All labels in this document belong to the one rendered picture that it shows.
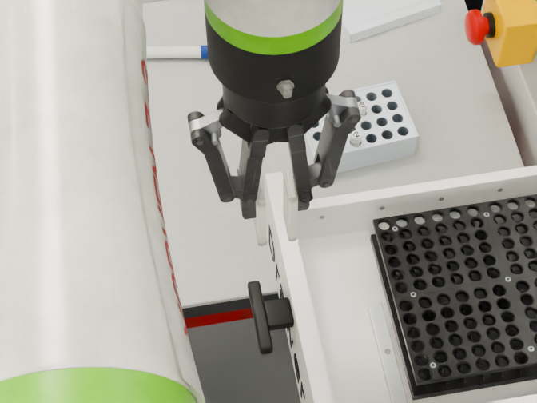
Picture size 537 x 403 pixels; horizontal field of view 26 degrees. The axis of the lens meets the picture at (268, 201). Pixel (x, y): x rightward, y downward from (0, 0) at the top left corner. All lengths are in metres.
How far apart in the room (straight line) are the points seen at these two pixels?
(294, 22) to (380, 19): 0.74
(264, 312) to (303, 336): 0.05
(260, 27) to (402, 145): 0.63
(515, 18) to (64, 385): 0.91
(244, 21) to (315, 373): 0.40
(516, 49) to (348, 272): 0.33
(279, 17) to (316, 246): 0.51
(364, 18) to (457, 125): 0.18
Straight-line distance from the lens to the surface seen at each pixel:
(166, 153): 1.36
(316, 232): 1.19
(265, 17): 0.72
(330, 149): 0.91
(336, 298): 1.17
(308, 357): 1.04
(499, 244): 1.15
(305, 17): 0.73
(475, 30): 1.32
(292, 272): 1.08
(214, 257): 1.28
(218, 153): 0.89
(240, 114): 0.83
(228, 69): 0.78
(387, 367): 1.13
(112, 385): 0.49
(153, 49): 1.44
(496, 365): 1.09
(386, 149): 1.33
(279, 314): 1.08
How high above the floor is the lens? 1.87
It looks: 57 degrees down
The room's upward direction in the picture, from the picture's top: straight up
